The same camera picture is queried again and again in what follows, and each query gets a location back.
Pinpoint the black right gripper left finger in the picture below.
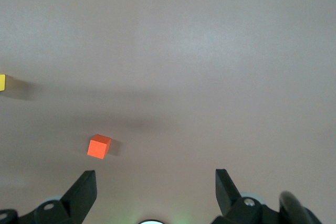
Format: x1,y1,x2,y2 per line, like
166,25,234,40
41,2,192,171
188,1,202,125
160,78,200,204
0,170,98,224

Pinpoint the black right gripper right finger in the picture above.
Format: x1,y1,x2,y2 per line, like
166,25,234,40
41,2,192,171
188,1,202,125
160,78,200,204
211,168,283,224

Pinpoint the orange cube block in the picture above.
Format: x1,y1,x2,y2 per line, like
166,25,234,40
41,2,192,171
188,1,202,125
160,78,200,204
87,134,111,160

